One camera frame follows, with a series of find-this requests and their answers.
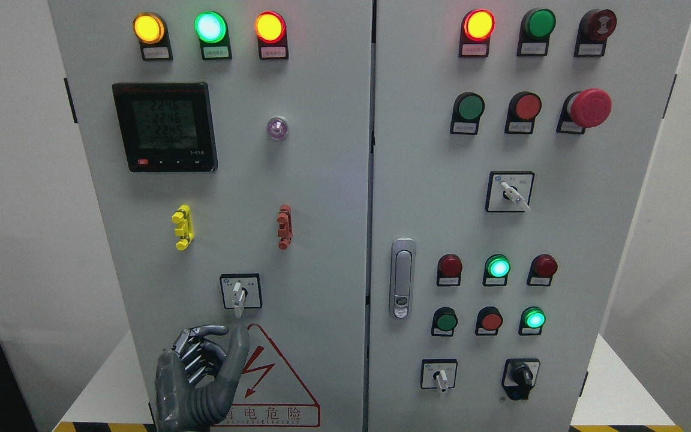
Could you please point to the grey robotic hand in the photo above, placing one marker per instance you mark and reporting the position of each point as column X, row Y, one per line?
column 197, row 378

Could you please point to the white lever selector switch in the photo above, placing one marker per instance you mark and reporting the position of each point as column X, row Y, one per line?
column 509, row 191
column 438, row 374
column 241, row 292

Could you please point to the red high voltage warning sticker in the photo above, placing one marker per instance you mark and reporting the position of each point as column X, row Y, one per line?
column 270, row 392

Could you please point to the grey left cabinet door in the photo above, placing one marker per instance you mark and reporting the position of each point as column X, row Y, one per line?
column 314, row 292

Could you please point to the grey cabinet door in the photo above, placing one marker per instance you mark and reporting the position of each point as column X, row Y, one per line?
column 314, row 292
column 431, row 186

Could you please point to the black digital power meter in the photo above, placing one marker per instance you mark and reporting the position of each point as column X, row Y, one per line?
column 166, row 127

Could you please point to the small clear purple indicator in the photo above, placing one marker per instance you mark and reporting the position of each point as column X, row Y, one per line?
column 277, row 128

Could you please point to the dark red indicator left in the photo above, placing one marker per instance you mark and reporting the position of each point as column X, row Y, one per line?
column 449, row 271

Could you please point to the dark red indicator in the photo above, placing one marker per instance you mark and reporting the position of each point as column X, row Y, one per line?
column 542, row 270
column 449, row 271

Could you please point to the red push button lower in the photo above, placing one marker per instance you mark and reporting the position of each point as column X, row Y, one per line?
column 489, row 321

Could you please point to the red push button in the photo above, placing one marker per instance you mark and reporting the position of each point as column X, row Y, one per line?
column 523, row 109
column 489, row 321

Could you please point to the green lit indicator middle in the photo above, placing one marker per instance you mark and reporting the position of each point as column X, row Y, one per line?
column 496, row 270

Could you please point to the green lit push button lower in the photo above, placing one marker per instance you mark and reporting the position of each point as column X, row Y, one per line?
column 532, row 321

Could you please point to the green lit indicator light left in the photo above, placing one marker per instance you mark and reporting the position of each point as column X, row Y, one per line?
column 214, row 38

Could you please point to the yellow indicator light top left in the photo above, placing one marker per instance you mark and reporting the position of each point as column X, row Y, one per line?
column 153, row 37

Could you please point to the red-orange indicator light left door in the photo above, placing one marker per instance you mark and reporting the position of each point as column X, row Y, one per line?
column 272, row 42

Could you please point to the dark red indicator right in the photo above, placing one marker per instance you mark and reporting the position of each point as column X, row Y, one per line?
column 542, row 270

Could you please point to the green push button upper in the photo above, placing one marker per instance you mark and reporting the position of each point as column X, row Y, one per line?
column 467, row 110

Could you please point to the grey right cabinet door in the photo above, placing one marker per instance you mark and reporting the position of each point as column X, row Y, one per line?
column 431, row 186

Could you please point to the red push button upper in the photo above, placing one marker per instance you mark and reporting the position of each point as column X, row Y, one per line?
column 523, row 109

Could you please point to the red lit indicator right door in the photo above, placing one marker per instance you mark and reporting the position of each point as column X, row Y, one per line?
column 475, row 34

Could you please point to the red emergency stop mushroom button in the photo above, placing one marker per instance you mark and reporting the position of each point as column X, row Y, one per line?
column 584, row 109

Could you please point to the green unlit indicator top right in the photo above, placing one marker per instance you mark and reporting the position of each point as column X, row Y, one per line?
column 536, row 27

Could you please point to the dark red buzzer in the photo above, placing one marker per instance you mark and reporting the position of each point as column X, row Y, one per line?
column 595, row 27

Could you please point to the silver door latch handle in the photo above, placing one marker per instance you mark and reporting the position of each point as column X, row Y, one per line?
column 401, row 277

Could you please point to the black knob selector switch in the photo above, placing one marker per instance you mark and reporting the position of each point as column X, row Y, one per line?
column 519, row 377

